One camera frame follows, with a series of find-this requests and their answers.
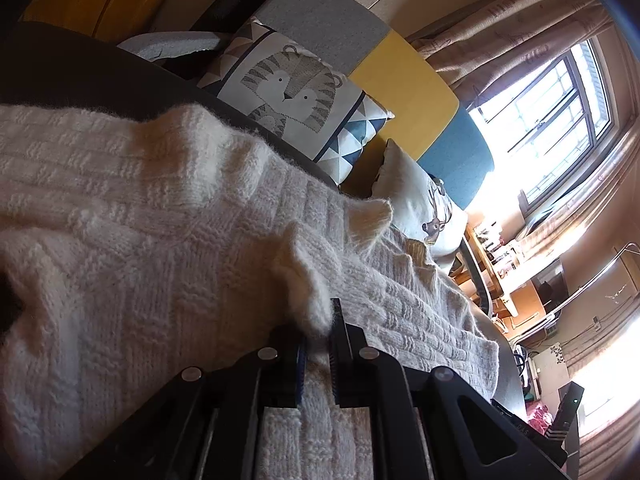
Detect white leaf print board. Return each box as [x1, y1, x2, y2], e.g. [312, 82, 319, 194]
[537, 342, 568, 401]

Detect beige patterned curtain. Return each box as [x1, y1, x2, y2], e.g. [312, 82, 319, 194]
[580, 375, 640, 480]
[517, 125, 640, 261]
[415, 0, 616, 106]

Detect deer print cushion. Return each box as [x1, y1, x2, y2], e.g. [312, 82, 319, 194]
[372, 138, 469, 261]

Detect black monitor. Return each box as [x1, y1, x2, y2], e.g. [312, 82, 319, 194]
[535, 265, 571, 313]

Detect window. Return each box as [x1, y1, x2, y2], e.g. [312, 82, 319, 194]
[467, 40, 613, 211]

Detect white knitted sweater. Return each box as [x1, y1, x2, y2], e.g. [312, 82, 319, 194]
[0, 102, 501, 480]

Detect pink blanket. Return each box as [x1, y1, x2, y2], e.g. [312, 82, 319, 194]
[525, 402, 553, 433]

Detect grey yellow blue sofa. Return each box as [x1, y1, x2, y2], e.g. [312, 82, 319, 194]
[117, 0, 496, 311]

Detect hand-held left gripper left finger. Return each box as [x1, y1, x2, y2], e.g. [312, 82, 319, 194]
[60, 327, 307, 480]

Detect cluttered wooden desk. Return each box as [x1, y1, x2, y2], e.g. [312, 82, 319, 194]
[465, 220, 541, 318]

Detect tiger print cushion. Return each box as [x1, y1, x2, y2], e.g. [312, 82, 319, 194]
[197, 16, 396, 186]

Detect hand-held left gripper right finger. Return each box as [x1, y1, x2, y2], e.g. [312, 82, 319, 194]
[327, 299, 563, 480]

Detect white metal stand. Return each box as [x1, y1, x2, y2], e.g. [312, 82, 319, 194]
[550, 242, 640, 321]

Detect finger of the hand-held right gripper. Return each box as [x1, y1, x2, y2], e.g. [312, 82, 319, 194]
[492, 399, 568, 465]

